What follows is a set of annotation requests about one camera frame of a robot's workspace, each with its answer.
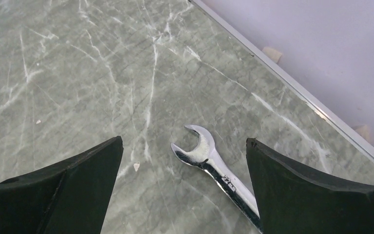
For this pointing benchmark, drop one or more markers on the aluminium table edge strip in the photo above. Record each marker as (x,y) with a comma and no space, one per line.
(319,108)

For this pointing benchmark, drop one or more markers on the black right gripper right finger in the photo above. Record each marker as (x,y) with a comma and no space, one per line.
(294,198)

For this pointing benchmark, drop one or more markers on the silver open end wrench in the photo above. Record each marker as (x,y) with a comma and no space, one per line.
(206,157)

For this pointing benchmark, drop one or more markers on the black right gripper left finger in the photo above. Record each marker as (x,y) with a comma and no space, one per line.
(67,197)

